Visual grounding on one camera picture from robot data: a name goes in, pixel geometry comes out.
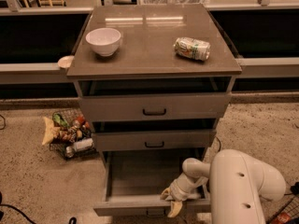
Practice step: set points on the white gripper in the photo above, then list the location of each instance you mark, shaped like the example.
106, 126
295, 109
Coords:
180, 190

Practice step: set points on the grey bottom drawer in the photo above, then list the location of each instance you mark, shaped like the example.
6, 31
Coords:
135, 180

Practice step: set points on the grey drawer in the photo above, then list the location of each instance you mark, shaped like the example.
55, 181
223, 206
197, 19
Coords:
153, 140
135, 180
154, 107

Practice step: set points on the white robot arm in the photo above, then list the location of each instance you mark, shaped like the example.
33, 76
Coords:
238, 183

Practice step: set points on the grey middle drawer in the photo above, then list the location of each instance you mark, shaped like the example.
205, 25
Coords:
153, 140

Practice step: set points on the grey top drawer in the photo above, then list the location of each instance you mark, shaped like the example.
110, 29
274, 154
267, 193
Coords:
154, 107

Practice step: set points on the grey drawer cabinet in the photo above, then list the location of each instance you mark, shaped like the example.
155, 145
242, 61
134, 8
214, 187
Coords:
146, 62

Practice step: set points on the clear plastic bottle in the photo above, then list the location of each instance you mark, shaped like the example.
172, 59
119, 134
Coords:
78, 146

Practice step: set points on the red can in basket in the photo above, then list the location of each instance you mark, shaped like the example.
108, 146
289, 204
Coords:
282, 218

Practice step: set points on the yellow chip bag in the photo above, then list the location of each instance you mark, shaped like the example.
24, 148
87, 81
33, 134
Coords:
51, 131

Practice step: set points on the green snack packet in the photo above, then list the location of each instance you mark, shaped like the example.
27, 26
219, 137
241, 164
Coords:
57, 118

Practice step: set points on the crushed green white can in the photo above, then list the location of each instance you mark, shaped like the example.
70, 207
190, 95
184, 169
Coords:
192, 48

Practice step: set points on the white ceramic bowl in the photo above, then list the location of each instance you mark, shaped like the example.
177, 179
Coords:
104, 41

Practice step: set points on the small white round dish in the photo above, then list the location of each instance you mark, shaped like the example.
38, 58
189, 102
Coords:
66, 61

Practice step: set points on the black wire basket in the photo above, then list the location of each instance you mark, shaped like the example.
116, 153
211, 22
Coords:
78, 129

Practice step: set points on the wire basket bottom right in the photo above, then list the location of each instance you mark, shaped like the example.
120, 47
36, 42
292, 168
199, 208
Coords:
291, 208

